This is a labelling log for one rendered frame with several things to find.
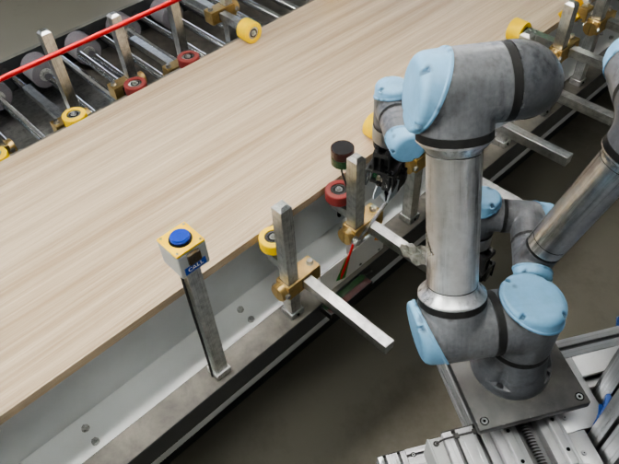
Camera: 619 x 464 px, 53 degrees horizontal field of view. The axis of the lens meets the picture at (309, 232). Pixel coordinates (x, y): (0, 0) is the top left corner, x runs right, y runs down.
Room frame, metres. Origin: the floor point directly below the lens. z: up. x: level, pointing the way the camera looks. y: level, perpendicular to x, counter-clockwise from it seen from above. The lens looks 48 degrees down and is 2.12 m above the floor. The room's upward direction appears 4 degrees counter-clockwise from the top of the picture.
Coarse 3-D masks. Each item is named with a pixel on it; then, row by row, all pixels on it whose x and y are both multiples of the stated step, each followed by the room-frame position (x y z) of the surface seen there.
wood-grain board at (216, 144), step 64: (320, 0) 2.37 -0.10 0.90; (384, 0) 2.34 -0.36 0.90; (448, 0) 2.30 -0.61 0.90; (512, 0) 2.27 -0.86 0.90; (192, 64) 1.96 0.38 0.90; (256, 64) 1.93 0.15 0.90; (320, 64) 1.90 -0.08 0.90; (384, 64) 1.88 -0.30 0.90; (128, 128) 1.61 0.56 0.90; (192, 128) 1.59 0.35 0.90; (256, 128) 1.57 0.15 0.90; (320, 128) 1.55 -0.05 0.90; (0, 192) 1.34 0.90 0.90; (64, 192) 1.32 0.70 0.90; (128, 192) 1.31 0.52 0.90; (192, 192) 1.29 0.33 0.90; (256, 192) 1.27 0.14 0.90; (320, 192) 1.27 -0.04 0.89; (0, 256) 1.09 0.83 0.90; (64, 256) 1.08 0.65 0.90; (128, 256) 1.06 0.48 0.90; (0, 320) 0.88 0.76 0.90; (64, 320) 0.87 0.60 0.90; (128, 320) 0.86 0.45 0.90; (0, 384) 0.71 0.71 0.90
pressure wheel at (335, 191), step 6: (336, 180) 1.29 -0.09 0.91; (342, 180) 1.29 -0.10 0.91; (330, 186) 1.27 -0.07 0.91; (336, 186) 1.28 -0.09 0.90; (342, 186) 1.27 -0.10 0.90; (330, 192) 1.25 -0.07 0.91; (336, 192) 1.25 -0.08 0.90; (342, 192) 1.25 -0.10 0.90; (330, 198) 1.23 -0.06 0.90; (336, 198) 1.22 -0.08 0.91; (342, 198) 1.22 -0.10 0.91; (336, 204) 1.22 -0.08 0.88; (342, 204) 1.22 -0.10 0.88
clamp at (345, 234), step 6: (366, 210) 1.21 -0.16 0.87; (366, 216) 1.18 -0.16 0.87; (372, 216) 1.18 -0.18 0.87; (378, 216) 1.18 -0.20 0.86; (366, 222) 1.16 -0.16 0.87; (342, 228) 1.14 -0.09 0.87; (348, 228) 1.14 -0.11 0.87; (360, 228) 1.14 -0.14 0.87; (342, 234) 1.13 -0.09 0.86; (348, 234) 1.12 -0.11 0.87; (354, 234) 1.13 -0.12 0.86; (360, 234) 1.14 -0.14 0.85; (366, 234) 1.15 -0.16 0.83; (342, 240) 1.13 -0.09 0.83; (348, 240) 1.12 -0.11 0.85
